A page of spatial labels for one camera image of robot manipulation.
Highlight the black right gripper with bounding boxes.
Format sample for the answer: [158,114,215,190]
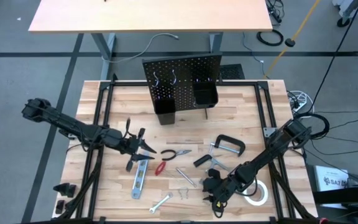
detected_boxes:
[201,169,240,206]

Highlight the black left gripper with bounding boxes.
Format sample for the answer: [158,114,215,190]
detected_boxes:
[115,127,157,173]

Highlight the red-handled screwdriver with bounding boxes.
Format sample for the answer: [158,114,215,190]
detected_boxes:
[154,161,180,180]

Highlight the grey spirit level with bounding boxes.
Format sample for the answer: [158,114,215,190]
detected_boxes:
[131,152,150,200]

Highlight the silver metal rod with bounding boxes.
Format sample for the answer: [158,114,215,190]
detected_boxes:
[175,167,198,188]

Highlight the silver double-prong wire hook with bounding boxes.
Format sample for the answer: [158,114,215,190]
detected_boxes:
[177,187,190,200]

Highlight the black C-clamp with silver screw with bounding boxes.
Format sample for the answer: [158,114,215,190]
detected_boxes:
[209,134,247,157]

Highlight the silver combination wrench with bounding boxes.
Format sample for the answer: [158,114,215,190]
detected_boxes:
[149,192,174,215]

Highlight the white tape roll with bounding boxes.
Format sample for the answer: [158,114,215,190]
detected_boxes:
[242,179,269,207]

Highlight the tall narrow black bin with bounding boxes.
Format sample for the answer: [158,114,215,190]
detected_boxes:
[153,98,177,126]

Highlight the wide black bin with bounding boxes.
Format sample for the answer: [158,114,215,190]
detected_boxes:
[192,81,219,107]

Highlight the black printed gripper part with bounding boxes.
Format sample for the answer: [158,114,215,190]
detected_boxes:
[52,182,77,198]

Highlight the black perforated pegboard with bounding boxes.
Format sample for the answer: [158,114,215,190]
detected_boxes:
[142,52,224,126]

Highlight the white printed box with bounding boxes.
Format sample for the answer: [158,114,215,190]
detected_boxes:
[314,164,351,209]

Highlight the white power strip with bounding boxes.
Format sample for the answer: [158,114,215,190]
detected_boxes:
[287,90,314,114]

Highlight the black floor grate mat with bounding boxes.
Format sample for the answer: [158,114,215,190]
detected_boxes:
[219,63,246,80]

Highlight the light wood desk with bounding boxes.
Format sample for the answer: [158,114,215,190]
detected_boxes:
[28,0,273,81]

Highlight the white cart with caster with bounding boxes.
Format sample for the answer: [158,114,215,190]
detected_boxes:
[332,0,358,28]

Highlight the black-handled pliers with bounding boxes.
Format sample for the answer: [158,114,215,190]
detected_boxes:
[160,149,193,162]

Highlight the grey floor cable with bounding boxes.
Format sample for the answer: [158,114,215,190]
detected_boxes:
[101,32,180,64]

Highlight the black coiled cable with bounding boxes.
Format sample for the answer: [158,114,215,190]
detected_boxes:
[256,29,285,47]

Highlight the yellow hanging cable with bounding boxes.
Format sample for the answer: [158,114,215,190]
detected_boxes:
[263,0,323,79]

